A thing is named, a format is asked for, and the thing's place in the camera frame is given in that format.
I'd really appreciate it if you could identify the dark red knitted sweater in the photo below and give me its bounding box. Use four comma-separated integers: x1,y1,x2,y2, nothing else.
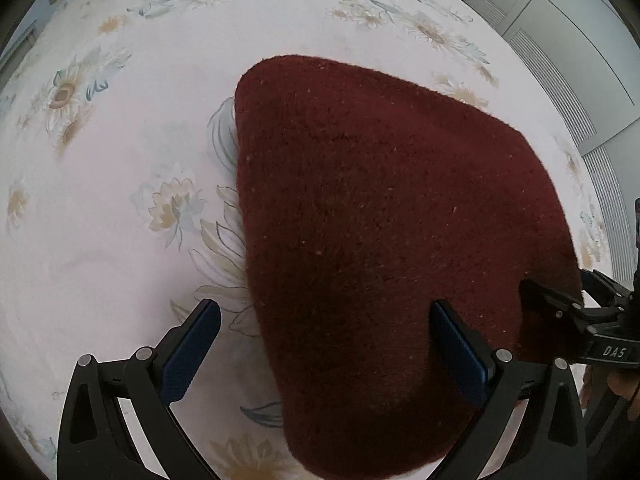
234,55,580,479

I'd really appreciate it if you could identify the person's right hand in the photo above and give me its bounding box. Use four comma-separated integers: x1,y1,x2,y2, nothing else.
579,365,640,422

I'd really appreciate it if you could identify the pink floral bed cover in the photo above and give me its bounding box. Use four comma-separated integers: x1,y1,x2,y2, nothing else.
1,0,612,479

